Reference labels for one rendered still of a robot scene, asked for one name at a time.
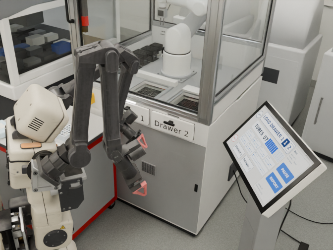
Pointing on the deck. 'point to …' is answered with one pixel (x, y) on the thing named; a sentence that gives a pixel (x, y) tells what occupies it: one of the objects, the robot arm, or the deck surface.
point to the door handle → (68, 13)
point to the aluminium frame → (206, 82)
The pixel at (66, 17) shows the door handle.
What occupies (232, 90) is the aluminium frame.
